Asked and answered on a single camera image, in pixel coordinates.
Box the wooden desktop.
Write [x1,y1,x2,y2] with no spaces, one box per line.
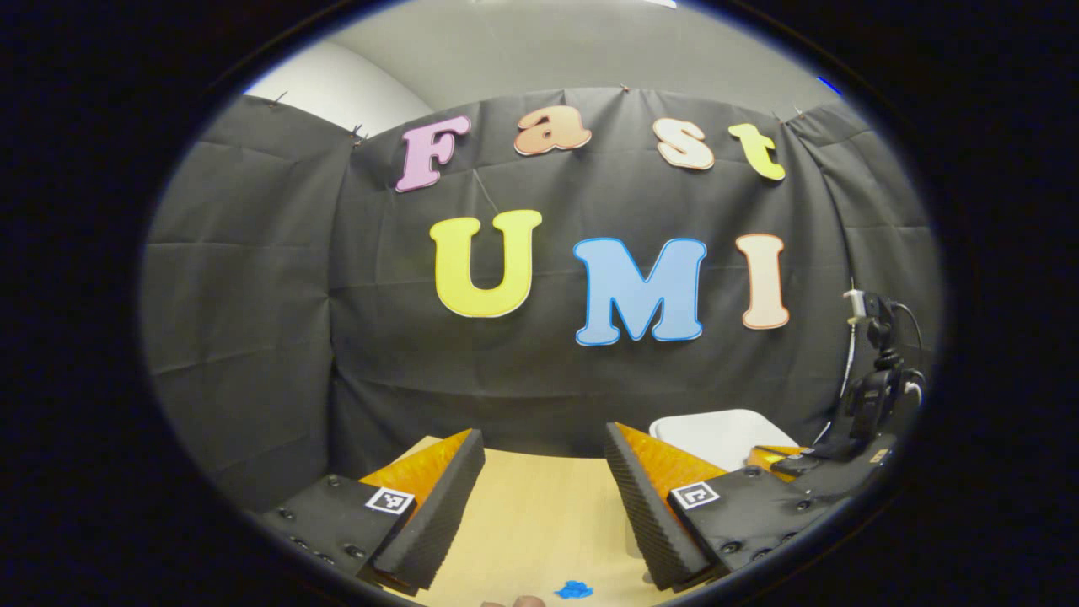
[384,436,760,607]

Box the white desktop garbage bin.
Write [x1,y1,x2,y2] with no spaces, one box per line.
[649,409,800,473]

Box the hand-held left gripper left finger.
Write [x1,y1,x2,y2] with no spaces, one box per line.
[257,428,487,595]

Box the black backdrop cloth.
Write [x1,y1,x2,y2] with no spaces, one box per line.
[139,87,943,515]

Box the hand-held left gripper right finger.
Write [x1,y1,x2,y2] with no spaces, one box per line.
[604,422,844,591]

